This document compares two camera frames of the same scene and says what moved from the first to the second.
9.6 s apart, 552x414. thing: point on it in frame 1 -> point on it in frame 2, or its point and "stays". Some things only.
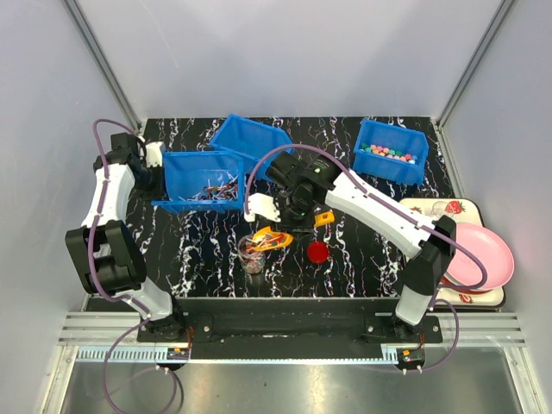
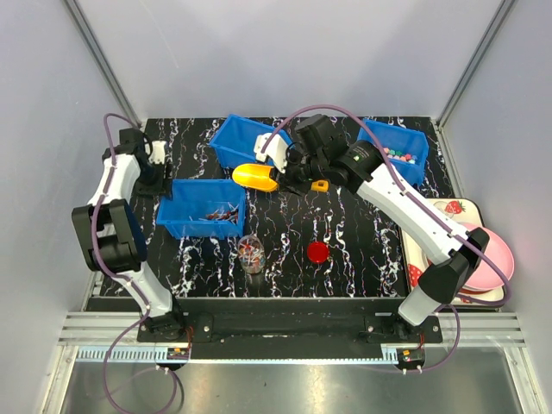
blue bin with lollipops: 203,181 -> 203,209
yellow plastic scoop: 266,239 -> 260,178
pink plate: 465,268 stays
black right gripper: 307,225 -> 287,183
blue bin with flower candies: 392,153 stays
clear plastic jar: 252,260 stays
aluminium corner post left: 103,62 stays
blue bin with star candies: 251,141 stays
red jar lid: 318,252 stays
